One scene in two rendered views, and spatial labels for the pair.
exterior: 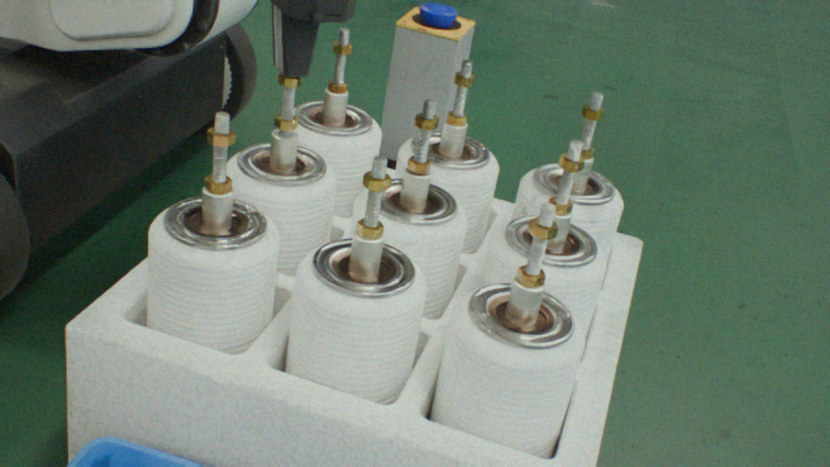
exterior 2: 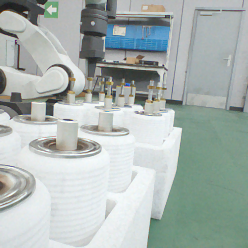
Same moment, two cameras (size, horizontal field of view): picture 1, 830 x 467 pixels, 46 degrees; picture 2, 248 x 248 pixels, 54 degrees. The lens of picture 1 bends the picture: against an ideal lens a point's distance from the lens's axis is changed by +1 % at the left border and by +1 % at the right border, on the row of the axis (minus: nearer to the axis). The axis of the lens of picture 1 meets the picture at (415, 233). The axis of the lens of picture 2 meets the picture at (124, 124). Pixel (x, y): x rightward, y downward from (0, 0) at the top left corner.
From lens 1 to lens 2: 0.32 m
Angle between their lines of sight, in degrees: 21
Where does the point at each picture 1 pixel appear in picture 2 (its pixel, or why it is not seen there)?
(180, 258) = (61, 106)
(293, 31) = (90, 65)
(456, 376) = (132, 128)
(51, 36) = (35, 94)
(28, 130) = (27, 109)
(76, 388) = not seen: hidden behind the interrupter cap
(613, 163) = not seen: hidden behind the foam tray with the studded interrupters
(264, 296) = (82, 120)
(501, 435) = (145, 141)
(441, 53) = (127, 91)
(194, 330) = not seen: hidden behind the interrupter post
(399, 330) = (116, 120)
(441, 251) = (128, 114)
